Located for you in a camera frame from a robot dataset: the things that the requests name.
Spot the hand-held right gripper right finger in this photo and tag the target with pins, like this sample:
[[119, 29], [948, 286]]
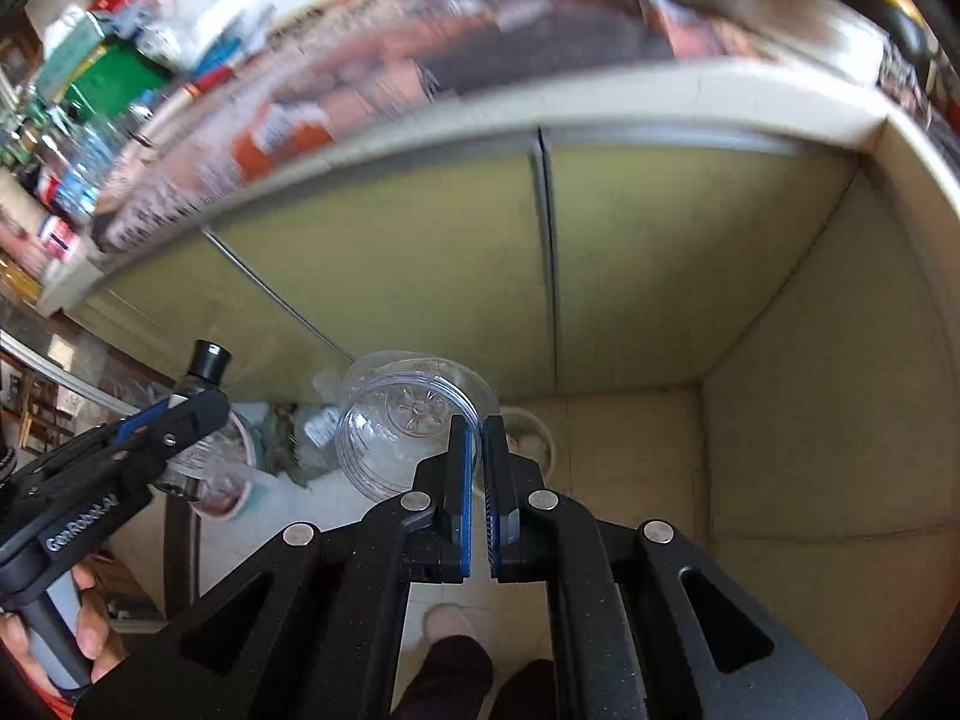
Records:
[[491, 495]]

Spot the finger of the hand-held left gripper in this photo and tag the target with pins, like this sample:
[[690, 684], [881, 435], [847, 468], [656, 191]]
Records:
[[142, 420], [184, 424]]

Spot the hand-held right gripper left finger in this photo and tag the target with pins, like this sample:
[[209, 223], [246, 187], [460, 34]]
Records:
[[465, 495]]

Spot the small bottle with black cap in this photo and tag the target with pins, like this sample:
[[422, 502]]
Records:
[[202, 367]]

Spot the clear plastic cup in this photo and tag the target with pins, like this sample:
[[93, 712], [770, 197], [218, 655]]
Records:
[[390, 435]]

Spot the person's left hand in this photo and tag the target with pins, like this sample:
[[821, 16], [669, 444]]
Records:
[[94, 637]]

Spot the pink bowl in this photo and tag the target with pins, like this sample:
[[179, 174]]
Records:
[[225, 510]]

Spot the pink slipper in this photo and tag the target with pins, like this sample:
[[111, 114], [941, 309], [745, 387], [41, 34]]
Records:
[[446, 622]]

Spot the person's left leg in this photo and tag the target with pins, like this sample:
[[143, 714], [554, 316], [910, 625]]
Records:
[[442, 679]]

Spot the person's leg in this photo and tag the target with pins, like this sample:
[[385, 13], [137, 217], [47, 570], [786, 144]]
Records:
[[525, 694], [442, 679]]

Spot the person's right leg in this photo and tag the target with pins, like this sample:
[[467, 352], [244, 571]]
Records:
[[525, 694]]

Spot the clear plastic water bottle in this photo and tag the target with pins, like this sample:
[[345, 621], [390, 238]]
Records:
[[86, 165]]

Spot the green box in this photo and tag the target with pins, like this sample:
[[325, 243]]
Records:
[[112, 79]]

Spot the printed tablecloth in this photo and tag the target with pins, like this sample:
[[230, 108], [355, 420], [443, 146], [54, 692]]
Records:
[[337, 75]]

